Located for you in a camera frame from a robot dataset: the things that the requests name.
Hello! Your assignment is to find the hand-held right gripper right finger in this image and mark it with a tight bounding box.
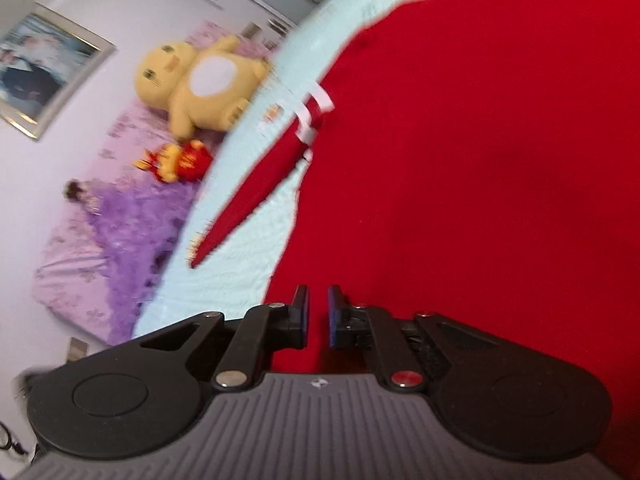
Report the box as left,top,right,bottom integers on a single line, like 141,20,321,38
327,285,500,392

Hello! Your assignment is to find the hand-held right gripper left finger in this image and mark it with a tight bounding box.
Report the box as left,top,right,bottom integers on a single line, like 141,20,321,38
140,285,310,392

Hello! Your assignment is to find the red knit sweater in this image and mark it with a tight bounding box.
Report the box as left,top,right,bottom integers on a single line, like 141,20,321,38
187,0,640,480

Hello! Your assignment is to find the mint bee-print bedspread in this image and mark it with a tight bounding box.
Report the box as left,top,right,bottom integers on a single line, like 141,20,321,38
131,0,451,346

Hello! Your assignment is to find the red plush toy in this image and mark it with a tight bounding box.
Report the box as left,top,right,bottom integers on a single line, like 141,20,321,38
132,141,215,183

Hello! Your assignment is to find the pink floral pillow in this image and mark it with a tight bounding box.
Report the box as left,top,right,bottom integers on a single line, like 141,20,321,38
32,20,281,346

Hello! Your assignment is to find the yellow plush toy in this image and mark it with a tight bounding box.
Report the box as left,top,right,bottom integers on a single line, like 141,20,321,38
134,35,273,142

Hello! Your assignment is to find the framed wall photo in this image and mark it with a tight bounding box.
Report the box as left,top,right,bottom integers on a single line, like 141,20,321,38
0,2,118,141

